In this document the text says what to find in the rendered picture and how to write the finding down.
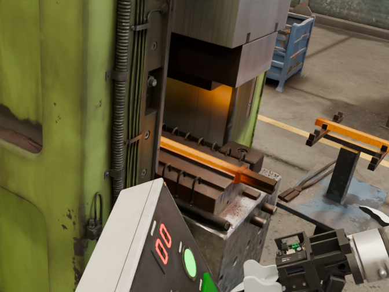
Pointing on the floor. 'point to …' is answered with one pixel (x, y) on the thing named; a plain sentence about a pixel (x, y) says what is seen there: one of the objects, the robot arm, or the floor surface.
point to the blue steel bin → (290, 48)
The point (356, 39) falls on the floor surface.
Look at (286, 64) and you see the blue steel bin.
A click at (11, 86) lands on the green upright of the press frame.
